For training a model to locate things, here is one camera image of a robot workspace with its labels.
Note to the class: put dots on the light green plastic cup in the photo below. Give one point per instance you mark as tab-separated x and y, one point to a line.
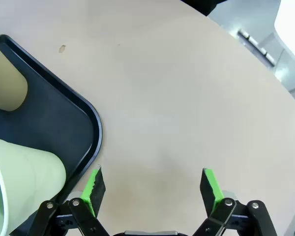
27	177

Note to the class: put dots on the black plastic serving tray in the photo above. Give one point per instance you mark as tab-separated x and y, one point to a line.
51	118

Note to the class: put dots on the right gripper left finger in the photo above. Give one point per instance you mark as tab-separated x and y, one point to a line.
98	194

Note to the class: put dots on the large white table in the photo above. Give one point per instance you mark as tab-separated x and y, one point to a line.
292	22

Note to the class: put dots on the brown plastic cup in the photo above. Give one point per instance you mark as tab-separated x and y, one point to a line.
5	81

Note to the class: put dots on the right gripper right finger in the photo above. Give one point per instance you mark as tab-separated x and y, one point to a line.
207	194

